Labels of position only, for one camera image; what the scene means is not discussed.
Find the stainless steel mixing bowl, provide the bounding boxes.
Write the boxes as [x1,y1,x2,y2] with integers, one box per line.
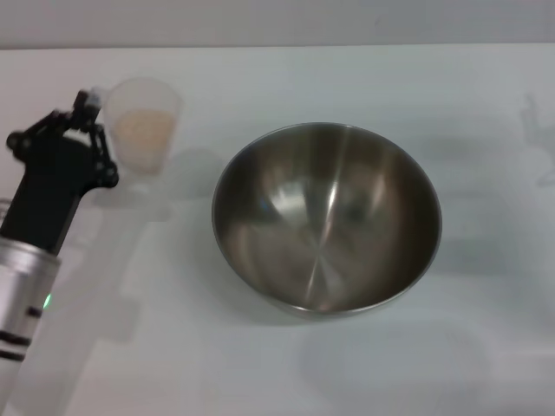
[211,121,444,321]

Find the clear plastic measuring cup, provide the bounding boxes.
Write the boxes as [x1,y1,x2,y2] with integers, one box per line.
[88,76,183,177]

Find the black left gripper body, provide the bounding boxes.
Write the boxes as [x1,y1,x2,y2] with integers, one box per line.
[0,131,98,257]

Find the white rice grains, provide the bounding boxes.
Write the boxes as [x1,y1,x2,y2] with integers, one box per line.
[111,109,175,174]

